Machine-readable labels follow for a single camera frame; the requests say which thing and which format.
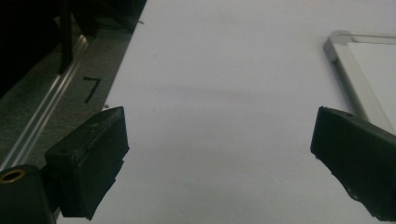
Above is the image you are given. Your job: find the metal floor rail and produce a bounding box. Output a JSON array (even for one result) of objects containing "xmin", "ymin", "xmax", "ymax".
[{"xmin": 0, "ymin": 34, "xmax": 90, "ymax": 172}]

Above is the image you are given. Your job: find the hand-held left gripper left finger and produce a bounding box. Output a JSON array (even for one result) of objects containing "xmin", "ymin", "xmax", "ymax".
[{"xmin": 44, "ymin": 105, "xmax": 131, "ymax": 221}]

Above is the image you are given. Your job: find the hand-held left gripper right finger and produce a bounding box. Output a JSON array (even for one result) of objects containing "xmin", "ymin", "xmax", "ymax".
[{"xmin": 309, "ymin": 105, "xmax": 396, "ymax": 222}]

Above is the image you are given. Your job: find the whiteboard with metal frame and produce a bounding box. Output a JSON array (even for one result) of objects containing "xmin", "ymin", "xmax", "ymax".
[{"xmin": 322, "ymin": 30, "xmax": 396, "ymax": 136}]

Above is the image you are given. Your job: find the black stand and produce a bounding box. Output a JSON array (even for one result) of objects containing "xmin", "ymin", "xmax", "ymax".
[{"xmin": 58, "ymin": 0, "xmax": 75, "ymax": 75}]

